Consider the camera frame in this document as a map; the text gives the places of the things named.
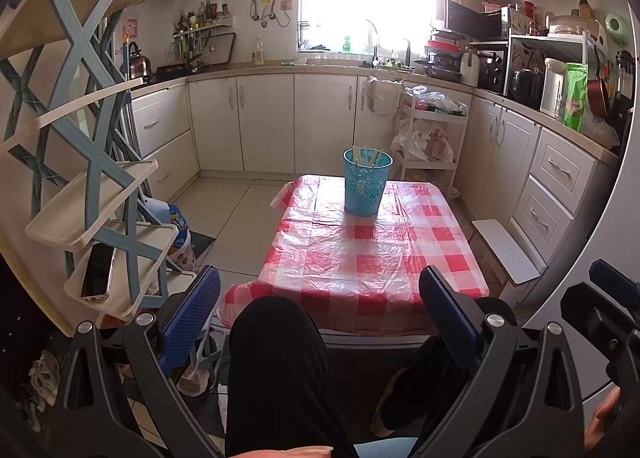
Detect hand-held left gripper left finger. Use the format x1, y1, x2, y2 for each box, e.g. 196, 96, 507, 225
50, 265, 223, 458

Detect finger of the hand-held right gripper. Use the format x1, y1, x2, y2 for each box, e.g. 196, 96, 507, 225
590, 259, 640, 304
561, 283, 631, 354

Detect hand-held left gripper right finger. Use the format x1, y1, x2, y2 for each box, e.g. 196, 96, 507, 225
415, 265, 586, 458

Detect blue perforated plastic bucket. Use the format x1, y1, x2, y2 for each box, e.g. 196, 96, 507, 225
343, 147, 394, 217

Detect bunch of wooden chopsticks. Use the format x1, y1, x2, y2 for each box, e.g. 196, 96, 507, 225
351, 144, 385, 166

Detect person's right hand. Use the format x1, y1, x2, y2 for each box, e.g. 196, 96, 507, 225
585, 388, 623, 449

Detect patterned paper bag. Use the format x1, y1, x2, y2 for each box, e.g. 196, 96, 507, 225
172, 238, 197, 271

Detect person's right leg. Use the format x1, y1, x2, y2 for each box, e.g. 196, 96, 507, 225
370, 297, 518, 458

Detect person's leg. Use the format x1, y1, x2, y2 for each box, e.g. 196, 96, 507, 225
225, 295, 358, 458
370, 297, 518, 458

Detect black floor mat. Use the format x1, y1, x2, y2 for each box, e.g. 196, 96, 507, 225
187, 231, 217, 259

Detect white wooden stool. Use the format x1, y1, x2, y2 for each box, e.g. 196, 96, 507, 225
471, 219, 542, 289

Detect blue and white bag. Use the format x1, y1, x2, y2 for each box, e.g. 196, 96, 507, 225
150, 203, 191, 259

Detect red checked plastic tablecloth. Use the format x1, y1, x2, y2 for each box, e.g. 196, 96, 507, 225
218, 174, 491, 334

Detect person's left leg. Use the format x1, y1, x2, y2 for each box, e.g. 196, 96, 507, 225
225, 295, 358, 458

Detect black smartphone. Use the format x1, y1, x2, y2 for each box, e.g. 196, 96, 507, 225
80, 243, 117, 300

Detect cream base cabinet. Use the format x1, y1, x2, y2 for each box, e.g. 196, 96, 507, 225
187, 72, 401, 176
470, 96, 618, 269
130, 83, 201, 201

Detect clear plastic bag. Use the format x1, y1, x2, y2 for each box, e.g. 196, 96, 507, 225
582, 115, 619, 149

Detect blue and cream tiered rack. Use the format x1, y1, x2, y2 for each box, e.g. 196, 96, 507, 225
0, 0, 198, 321

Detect grey white cloth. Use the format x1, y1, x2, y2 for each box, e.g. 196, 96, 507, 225
27, 353, 62, 429

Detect orange printed plastic bag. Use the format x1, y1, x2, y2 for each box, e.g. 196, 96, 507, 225
427, 125, 455, 163

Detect red frying pan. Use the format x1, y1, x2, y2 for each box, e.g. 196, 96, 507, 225
586, 78, 610, 120

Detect white trolley cart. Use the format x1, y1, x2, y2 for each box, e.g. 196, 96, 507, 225
395, 88, 471, 199

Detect white plastic bag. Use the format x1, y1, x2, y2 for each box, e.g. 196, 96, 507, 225
391, 119, 431, 161

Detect green packet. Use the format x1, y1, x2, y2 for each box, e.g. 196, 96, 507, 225
564, 62, 588, 133

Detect white thermos pot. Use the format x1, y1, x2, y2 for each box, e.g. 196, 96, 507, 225
541, 57, 568, 119

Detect black jug blender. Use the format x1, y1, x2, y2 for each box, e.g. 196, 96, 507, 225
614, 49, 636, 99

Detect black rice cooker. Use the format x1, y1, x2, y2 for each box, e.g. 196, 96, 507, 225
511, 68, 543, 108

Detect crumpled clear plastic bags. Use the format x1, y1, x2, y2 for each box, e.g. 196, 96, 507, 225
404, 86, 468, 116

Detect white hanging trash bin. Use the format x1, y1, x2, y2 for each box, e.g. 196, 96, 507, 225
367, 78, 403, 116

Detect black countertop appliance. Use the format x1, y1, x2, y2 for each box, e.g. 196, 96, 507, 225
477, 51, 506, 92

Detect white countertop shelf rack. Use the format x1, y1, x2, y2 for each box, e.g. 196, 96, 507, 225
502, 32, 599, 112

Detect black gas stove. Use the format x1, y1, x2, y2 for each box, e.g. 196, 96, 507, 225
155, 63, 203, 82

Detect white cutting board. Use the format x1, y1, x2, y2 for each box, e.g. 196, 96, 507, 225
460, 49, 480, 86

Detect stack of pans and bowls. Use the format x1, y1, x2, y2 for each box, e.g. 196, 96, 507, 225
424, 31, 468, 79

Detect steel kettle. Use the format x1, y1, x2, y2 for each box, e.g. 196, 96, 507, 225
127, 42, 152, 82

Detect dark framed tray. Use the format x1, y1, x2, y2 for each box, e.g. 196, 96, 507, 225
202, 32, 237, 70

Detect chrome sink faucet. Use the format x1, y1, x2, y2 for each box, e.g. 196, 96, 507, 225
365, 19, 381, 68

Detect black microwave oven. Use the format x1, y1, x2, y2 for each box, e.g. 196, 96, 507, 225
442, 0, 511, 42

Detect green round wall gadget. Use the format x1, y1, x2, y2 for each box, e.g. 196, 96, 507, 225
605, 12, 632, 45

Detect wall utensil rack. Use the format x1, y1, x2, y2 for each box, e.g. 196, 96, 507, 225
172, 0, 236, 64

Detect water heater hoses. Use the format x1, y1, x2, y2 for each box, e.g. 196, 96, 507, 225
250, 0, 291, 29

